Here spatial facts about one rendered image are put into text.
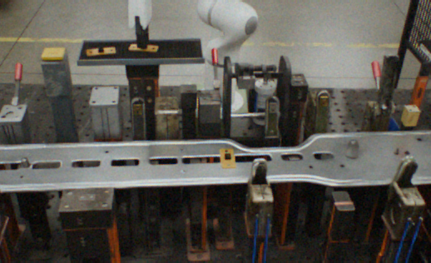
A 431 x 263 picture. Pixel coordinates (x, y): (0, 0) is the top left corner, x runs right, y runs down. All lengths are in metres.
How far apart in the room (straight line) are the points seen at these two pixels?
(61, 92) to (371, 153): 0.93
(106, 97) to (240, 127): 0.41
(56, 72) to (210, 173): 0.57
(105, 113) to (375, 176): 0.74
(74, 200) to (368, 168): 0.75
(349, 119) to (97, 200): 1.24
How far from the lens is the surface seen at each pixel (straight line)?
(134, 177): 1.37
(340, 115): 2.23
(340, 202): 1.35
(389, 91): 1.60
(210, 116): 1.53
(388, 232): 1.41
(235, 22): 1.78
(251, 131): 1.59
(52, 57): 1.63
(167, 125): 1.49
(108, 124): 1.50
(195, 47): 1.64
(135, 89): 1.64
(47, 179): 1.41
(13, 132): 1.57
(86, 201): 1.28
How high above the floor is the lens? 1.87
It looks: 35 degrees down
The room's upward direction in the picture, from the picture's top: 1 degrees clockwise
